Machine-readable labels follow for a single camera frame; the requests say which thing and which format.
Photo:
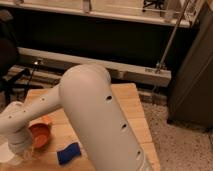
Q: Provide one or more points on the dark cabinet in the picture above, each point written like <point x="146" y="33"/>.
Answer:
<point x="190" y="97"/>

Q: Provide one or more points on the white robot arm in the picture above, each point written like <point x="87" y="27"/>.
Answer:
<point x="85" y="94"/>

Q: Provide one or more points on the orange toy carrot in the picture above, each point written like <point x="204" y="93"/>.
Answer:
<point x="47" y="120"/>

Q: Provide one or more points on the metal pole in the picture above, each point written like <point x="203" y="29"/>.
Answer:
<point x="160" y="64"/>

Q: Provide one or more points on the blue cloth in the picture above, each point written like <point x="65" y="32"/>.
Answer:
<point x="69" y="153"/>

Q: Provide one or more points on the orange ceramic bowl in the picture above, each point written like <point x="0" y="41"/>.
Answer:
<point x="41" y="135"/>

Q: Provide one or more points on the white plastic cup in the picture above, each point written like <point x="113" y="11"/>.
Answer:
<point x="7" y="156"/>

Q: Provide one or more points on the black office chair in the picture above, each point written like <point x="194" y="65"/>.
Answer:
<point x="9" y="56"/>

